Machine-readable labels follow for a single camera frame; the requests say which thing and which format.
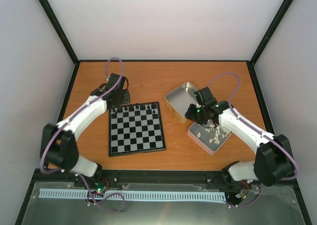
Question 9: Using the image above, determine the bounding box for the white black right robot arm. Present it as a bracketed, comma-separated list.
[185, 87, 299, 186]

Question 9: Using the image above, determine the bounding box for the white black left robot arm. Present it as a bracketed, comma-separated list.
[40, 73, 130, 187]

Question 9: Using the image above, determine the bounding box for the black white chess board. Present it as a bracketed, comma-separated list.
[108, 102, 166, 157]

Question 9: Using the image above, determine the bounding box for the silver tin lid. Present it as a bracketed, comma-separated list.
[187, 120, 232, 156]

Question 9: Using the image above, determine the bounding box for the gold metal tin box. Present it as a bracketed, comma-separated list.
[164, 82, 197, 123]

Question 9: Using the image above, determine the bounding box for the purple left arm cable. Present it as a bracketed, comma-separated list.
[39, 56, 125, 193]

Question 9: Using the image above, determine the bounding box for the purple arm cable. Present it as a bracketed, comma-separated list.
[39, 56, 125, 193]
[207, 72, 299, 180]

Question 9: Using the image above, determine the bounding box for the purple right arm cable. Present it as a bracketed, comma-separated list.
[207, 72, 299, 180]

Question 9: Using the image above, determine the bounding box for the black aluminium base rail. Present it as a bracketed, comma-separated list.
[31, 169, 298, 191]

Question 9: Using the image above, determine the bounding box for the purple cable loop bottom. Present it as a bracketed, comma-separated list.
[84, 182, 126, 214]

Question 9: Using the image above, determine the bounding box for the light blue cable duct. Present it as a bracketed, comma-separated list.
[38, 188, 226, 203]

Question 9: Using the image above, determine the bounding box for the black frame post left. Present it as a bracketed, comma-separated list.
[38, 0, 79, 64]

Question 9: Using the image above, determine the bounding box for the black frame post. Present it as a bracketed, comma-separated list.
[250, 0, 294, 66]
[38, 0, 79, 64]

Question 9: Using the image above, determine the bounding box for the black frame post right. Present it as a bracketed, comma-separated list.
[250, 0, 294, 66]

